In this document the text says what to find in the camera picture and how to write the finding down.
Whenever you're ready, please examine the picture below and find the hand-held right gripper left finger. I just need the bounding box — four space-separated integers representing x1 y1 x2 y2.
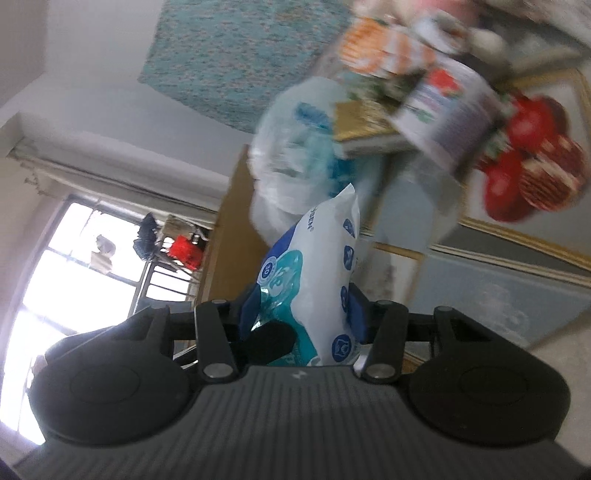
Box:
111 284 264 384

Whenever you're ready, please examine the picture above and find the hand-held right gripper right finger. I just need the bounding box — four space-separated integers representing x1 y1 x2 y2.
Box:
346 281 485 384

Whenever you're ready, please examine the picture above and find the white blue wet wipe packet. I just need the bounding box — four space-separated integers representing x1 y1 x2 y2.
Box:
252 183 365 367

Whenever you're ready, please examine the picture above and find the red hanging garment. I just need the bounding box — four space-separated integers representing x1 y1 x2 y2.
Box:
167 234 206 272

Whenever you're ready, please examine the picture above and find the metal window railing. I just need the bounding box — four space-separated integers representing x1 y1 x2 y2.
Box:
46 244 199 333

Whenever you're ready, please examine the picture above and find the fruit print mat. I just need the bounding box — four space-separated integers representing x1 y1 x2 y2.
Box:
332 41 591 370

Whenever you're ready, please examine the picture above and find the white plastic bag blue print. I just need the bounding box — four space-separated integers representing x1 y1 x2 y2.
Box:
249 76 384 232

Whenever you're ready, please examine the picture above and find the gold packet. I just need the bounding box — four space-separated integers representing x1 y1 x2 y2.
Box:
332 99 416 153

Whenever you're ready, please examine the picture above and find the teal floral cloth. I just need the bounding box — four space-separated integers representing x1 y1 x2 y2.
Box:
139 0 356 134

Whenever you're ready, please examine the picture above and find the orange white packet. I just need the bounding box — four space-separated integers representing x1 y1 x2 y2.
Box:
339 16 437 77

